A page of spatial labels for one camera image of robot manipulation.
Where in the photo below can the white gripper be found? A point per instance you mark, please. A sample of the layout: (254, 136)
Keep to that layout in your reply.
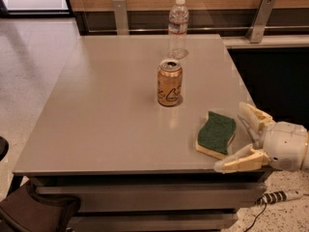
(285, 145)

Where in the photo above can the green and yellow sponge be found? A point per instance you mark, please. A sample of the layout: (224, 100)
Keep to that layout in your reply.
(215, 135)

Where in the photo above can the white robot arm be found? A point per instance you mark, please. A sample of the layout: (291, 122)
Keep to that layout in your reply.
(281, 145)

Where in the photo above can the clear plastic water bottle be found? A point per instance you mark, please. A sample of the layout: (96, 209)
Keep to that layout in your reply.
(177, 29)

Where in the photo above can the white power strip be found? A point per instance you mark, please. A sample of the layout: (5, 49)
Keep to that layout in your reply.
(279, 196)

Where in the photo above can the orange soda can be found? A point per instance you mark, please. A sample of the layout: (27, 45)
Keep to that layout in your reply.
(169, 82)

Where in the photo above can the grey side shelf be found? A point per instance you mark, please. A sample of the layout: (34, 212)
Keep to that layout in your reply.
(283, 41)

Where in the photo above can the grey upper drawer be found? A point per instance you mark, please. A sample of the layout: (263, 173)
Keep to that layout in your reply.
(160, 197)

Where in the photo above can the grey drawer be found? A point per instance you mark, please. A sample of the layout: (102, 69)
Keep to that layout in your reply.
(160, 197)
(154, 223)

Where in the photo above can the grey lower drawer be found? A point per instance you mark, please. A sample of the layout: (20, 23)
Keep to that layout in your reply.
(154, 223)

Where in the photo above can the black table leg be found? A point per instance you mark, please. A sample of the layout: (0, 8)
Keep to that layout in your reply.
(15, 184)

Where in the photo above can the dark chair seat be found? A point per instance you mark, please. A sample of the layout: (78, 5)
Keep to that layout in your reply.
(26, 211)

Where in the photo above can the right metal wall bracket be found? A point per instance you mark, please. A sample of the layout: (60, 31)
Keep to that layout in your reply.
(257, 29)

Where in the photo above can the metal wall bracket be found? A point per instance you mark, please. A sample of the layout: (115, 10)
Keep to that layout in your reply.
(120, 15)
(257, 29)

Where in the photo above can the left metal wall bracket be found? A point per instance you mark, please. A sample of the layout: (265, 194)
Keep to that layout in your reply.
(120, 15)

